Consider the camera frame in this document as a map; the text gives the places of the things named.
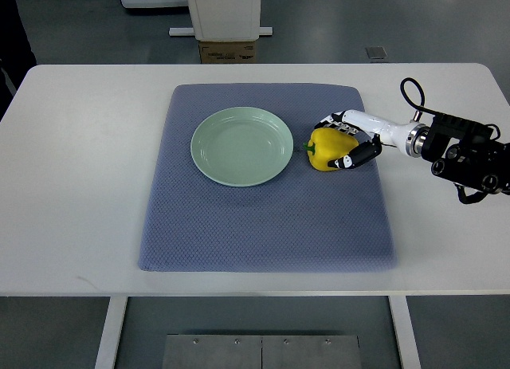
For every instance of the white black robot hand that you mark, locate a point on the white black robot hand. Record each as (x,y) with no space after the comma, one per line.
(372,133)

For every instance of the white table leg left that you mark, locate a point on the white table leg left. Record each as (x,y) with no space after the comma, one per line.
(112,329)

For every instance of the white table leg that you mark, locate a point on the white table leg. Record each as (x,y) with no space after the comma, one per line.
(404,333)
(112,329)

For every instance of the yellow bell pepper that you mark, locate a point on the yellow bell pepper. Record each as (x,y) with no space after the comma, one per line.
(328,144)

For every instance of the grey metal base plate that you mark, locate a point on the grey metal base plate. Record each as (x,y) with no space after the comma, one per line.
(261,351)

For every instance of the brown cardboard box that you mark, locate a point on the brown cardboard box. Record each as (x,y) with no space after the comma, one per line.
(227,52)

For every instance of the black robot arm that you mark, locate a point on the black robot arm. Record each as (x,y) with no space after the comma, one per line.
(464,152)

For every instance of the blue grey textured mat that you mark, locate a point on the blue grey textured mat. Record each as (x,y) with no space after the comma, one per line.
(303,220)

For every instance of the white pedestal column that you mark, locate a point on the white pedestal column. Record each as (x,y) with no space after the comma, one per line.
(225,20)

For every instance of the white table leg right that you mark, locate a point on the white table leg right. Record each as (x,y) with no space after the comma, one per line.
(404,333)

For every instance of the white floor foot bar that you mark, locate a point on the white floor foot bar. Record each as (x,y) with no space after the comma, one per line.
(189,31)

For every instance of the light green plate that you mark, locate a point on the light green plate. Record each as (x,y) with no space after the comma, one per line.
(241,146)

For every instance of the grey floor plate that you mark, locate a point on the grey floor plate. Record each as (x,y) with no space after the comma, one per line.
(376,53)

